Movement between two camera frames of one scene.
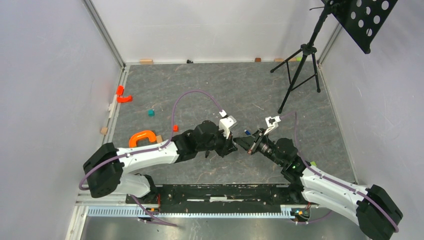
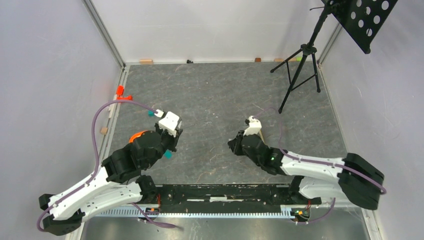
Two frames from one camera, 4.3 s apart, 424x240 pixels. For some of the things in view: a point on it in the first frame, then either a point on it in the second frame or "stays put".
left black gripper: x=228 y=145 -> x=174 y=139
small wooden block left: x=104 y=130 stays put
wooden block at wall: x=146 y=61 stays put
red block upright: x=120 y=90 stays put
